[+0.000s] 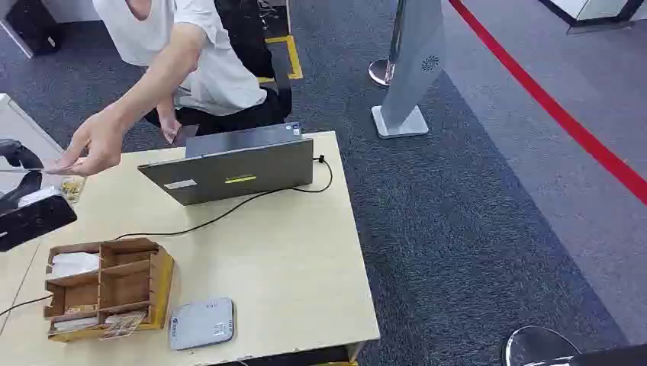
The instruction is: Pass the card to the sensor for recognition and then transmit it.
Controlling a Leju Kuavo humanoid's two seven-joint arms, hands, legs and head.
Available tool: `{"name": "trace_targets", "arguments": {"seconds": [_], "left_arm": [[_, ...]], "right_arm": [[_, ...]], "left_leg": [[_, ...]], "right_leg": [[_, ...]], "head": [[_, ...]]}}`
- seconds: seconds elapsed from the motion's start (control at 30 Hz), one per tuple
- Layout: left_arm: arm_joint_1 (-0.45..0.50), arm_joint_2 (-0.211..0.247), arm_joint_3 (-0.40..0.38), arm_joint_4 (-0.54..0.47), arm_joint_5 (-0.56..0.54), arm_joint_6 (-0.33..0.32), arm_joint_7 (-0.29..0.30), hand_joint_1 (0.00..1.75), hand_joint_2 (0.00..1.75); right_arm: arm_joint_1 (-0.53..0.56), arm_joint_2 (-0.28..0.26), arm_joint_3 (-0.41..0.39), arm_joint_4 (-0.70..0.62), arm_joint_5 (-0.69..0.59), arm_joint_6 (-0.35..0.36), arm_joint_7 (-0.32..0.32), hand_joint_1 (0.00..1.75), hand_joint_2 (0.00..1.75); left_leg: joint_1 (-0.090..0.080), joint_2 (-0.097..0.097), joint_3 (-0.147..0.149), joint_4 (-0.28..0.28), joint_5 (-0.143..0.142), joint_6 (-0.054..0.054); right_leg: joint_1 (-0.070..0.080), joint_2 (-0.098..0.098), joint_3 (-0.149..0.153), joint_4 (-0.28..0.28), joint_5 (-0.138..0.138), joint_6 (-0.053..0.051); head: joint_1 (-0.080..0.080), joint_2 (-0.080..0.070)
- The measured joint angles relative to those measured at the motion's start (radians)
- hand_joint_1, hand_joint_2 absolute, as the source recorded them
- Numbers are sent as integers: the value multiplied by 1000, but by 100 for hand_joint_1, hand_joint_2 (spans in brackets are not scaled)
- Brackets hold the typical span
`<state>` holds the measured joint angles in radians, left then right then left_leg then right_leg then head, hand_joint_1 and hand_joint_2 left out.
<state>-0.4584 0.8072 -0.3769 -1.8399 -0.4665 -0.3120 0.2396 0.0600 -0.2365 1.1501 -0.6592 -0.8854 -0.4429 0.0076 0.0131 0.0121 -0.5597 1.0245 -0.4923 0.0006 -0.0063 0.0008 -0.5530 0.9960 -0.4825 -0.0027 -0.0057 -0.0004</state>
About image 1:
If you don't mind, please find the round chrome stanchion base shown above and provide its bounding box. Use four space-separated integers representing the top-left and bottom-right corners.
501 325 583 366

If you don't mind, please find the black chair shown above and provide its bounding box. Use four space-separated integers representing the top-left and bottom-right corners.
214 0 295 125

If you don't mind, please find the red barrier belt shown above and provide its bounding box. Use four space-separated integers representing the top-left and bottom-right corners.
446 0 647 207

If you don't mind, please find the printed card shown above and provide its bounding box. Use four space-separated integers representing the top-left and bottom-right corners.
100 311 148 340

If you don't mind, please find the grey laptop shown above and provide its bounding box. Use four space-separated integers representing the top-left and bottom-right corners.
137 121 315 207

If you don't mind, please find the person's hand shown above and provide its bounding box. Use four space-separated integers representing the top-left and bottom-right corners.
156 111 184 146
52 108 130 177

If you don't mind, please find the black bag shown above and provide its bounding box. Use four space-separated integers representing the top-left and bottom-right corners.
4 0 65 57

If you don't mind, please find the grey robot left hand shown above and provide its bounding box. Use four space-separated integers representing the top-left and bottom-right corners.
0 139 79 253

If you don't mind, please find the white card stack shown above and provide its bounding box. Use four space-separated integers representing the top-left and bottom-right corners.
49 251 101 280

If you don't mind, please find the black laptop cable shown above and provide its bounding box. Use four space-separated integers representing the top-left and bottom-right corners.
114 154 335 242

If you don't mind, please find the grey card reader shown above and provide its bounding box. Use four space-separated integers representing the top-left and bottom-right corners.
167 297 237 352

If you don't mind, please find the white side desk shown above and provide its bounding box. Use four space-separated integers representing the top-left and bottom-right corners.
0 92 66 194

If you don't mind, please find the grey sign stand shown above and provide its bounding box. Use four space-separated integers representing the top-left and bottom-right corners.
371 0 448 140

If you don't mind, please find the wooden card box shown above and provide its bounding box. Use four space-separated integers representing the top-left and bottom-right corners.
43 237 175 344

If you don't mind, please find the thin black cable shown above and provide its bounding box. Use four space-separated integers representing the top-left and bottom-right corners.
0 294 53 318

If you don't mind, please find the dark framed platform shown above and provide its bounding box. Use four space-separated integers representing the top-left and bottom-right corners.
537 0 647 37

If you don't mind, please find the pale card stack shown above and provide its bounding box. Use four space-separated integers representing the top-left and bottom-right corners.
52 304 101 333

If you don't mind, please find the person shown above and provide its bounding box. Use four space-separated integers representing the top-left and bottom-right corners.
91 0 295 138

